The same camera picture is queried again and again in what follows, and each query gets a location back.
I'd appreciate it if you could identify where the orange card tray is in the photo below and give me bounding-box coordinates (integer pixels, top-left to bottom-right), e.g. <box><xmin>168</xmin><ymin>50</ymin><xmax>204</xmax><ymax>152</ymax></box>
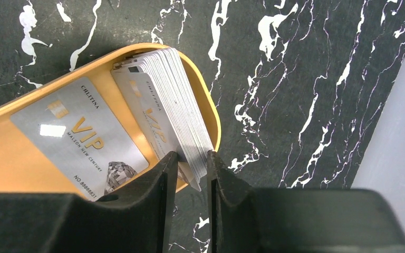
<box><xmin>0</xmin><ymin>43</ymin><xmax>221</xmax><ymax>201</ymax></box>

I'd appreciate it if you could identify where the silver VIP card in tray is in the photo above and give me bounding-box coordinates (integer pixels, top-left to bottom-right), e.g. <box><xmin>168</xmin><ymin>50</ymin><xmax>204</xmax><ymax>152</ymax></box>
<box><xmin>11</xmin><ymin>77</ymin><xmax>149</xmax><ymax>201</ymax></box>

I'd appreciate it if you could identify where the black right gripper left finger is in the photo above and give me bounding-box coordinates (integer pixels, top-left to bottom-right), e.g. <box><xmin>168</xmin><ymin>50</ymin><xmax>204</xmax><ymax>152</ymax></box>
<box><xmin>0</xmin><ymin>152</ymin><xmax>178</xmax><ymax>252</ymax></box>

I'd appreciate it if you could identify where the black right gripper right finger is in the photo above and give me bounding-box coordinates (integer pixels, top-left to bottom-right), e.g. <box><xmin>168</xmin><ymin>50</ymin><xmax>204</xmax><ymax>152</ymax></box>
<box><xmin>207</xmin><ymin>151</ymin><xmax>405</xmax><ymax>252</ymax></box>

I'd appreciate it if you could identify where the stack of silver cards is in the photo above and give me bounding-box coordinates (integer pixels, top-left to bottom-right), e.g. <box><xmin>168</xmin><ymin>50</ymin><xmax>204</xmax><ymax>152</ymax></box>
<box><xmin>111</xmin><ymin>47</ymin><xmax>214</xmax><ymax>191</ymax></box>

